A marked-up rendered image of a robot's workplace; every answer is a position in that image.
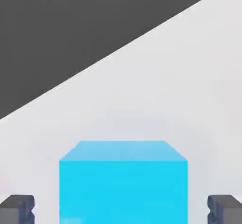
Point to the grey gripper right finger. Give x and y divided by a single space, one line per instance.
226 210

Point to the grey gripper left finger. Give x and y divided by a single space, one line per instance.
15 210

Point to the small cyan cube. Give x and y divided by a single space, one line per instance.
123 188

